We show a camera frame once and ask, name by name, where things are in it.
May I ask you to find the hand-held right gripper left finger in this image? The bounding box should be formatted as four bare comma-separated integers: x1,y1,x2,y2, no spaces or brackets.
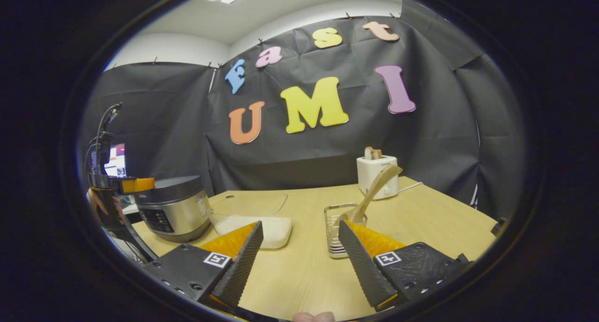
142,220,264,313

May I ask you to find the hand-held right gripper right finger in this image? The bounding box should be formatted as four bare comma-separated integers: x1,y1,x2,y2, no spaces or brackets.
338,219,472,313

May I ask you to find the black silver rice cooker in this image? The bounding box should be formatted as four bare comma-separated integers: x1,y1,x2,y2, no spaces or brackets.
134,175,212,243

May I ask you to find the wooden spoon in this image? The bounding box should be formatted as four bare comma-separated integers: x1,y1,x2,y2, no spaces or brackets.
339,165,403,224

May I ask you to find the clear plastic rice container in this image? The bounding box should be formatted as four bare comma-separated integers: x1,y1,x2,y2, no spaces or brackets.
211,192,293,250

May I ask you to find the computer monitor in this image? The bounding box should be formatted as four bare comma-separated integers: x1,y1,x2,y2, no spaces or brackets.
91,143,127,178

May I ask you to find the black backdrop cloth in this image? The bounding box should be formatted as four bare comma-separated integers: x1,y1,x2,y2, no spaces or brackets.
77,0,527,220

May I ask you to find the white toaster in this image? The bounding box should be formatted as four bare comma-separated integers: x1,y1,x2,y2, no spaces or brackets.
357,155,399,200

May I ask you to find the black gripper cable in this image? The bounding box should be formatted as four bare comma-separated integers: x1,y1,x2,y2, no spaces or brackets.
84,102,123,173

